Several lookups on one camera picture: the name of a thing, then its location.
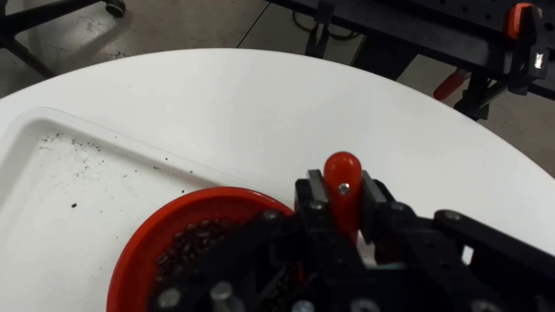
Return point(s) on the red plastic spoon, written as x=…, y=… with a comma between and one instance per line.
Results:
x=343, y=170

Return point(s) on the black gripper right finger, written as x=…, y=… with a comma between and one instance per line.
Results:
x=434, y=248

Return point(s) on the black work table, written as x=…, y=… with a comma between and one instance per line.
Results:
x=405, y=34

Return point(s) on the black office chair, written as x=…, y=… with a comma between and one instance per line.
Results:
x=11, y=27

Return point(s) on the red plastic bowl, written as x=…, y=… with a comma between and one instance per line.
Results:
x=133, y=260

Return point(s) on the white plastic tray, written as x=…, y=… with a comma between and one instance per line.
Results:
x=58, y=230

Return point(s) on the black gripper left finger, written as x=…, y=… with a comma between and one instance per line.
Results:
x=244, y=253

